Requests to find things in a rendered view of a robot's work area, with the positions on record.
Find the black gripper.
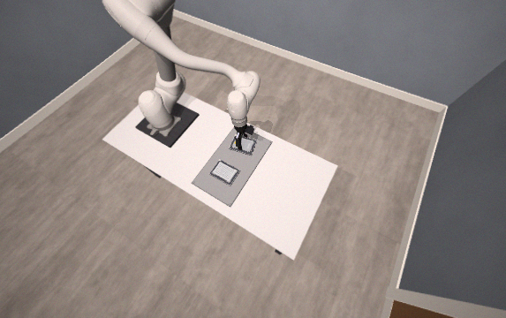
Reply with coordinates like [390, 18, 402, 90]
[234, 124, 247, 150]

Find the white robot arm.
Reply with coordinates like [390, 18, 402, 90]
[102, 0, 260, 137]

